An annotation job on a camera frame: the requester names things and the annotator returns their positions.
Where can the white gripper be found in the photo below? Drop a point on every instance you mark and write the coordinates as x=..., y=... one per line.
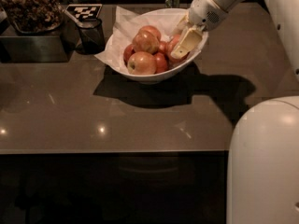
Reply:
x=205, y=12

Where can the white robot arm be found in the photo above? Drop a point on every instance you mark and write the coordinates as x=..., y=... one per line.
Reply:
x=263, y=161

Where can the small centre red apple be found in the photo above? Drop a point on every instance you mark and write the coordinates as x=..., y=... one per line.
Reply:
x=162, y=47

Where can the small red apple front-centre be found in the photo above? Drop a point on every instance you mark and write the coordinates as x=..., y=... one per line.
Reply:
x=161, y=63

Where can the white ceramic bowl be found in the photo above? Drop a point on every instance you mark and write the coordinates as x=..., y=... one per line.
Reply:
x=151, y=79

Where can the front yellow-red apple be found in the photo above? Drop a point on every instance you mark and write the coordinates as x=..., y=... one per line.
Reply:
x=141, y=63

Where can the left hidden red apple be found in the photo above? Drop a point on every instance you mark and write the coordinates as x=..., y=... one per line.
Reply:
x=128, y=52

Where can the black mesh cup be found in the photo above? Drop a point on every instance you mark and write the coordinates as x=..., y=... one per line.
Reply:
x=92, y=36

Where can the black white marker tag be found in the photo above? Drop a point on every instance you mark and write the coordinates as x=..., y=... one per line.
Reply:
x=84, y=12

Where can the dark metal box stand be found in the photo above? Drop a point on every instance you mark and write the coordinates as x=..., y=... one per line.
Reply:
x=56, y=46

